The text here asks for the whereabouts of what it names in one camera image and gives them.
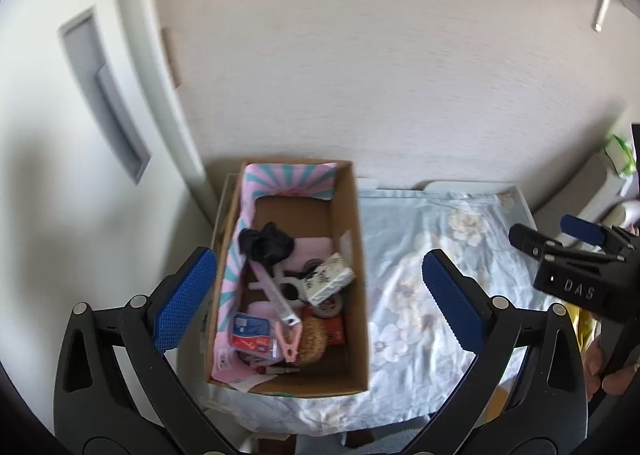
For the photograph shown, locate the white desktop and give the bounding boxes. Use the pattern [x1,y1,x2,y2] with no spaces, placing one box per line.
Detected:
[212,174,540,236]

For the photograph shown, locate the white plastic clip tool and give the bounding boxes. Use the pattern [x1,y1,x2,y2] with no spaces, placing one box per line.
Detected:
[250,262,307,307]

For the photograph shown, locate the clear dental floss pick box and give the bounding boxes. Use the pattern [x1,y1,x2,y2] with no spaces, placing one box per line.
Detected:
[230,312,279,361]

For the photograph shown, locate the grey chair back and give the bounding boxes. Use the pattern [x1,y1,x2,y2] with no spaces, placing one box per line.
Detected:
[532,155,621,233]

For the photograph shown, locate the grey recessed door handle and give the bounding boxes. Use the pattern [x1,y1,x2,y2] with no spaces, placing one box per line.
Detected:
[59,8,151,185]

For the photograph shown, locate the pink clothespin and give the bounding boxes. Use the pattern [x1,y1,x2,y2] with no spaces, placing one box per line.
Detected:
[272,322,304,364]

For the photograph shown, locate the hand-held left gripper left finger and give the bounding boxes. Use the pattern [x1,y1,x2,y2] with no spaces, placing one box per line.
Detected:
[52,247,236,447]

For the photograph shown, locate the grey tape roll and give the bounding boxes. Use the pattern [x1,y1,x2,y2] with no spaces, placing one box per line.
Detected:
[312,292,346,320]

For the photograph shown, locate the red snack packet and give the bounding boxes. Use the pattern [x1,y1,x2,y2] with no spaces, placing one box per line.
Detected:
[325,314,347,346]

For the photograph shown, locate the brown fluffy puff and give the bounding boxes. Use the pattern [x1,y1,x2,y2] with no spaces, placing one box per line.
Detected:
[297,317,329,365]

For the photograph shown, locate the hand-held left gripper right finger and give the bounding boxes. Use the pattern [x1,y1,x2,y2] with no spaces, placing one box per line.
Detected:
[414,249,588,447]

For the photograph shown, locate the white door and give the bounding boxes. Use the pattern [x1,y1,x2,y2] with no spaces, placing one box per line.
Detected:
[0,0,221,386]

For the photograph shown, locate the long pink box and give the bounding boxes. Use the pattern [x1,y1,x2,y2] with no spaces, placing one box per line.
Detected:
[259,265,302,327]

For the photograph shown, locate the green tissue pack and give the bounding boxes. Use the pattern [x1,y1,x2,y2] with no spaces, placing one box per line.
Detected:
[602,135,636,178]

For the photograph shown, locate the white plastic container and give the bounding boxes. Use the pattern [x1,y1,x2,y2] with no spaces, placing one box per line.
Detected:
[607,200,640,232]

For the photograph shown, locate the cardboard box pink striped flaps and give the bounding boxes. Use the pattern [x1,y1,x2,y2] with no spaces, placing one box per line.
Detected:
[205,158,371,397]

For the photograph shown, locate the black hair scrunchie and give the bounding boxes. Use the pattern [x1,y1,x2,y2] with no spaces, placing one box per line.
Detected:
[239,222,296,266]

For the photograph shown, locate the white angled shelf bracket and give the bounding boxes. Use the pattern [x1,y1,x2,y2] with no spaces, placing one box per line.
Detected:
[595,0,632,32]

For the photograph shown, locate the pale blue floral cloth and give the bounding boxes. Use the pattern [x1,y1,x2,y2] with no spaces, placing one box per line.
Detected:
[210,188,556,436]

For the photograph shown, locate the white leaf print box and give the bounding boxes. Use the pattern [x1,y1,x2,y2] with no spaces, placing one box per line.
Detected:
[301,252,356,307]

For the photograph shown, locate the person's right hand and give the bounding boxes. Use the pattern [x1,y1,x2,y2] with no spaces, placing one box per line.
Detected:
[584,339,640,403]

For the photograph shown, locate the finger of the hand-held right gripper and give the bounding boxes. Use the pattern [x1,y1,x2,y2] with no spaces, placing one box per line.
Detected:
[509,224,556,263]
[560,215,621,248]

